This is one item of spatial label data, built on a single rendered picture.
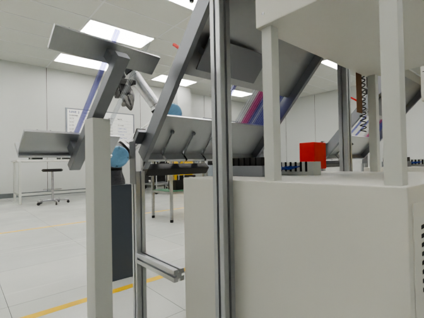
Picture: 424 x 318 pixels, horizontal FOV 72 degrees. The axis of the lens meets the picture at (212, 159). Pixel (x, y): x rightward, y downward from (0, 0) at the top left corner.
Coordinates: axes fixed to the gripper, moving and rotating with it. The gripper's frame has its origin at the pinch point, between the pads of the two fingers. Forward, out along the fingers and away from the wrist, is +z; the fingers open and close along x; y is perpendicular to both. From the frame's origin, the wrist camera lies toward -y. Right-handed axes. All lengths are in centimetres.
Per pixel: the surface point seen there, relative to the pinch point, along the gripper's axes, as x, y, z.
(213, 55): 32, -88, 18
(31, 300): 60, 44, 81
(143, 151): 27, -36, 32
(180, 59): 24, -69, 9
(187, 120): 11, -50, 25
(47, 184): -143, 610, -44
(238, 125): -19, -52, 31
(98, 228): 55, -42, 54
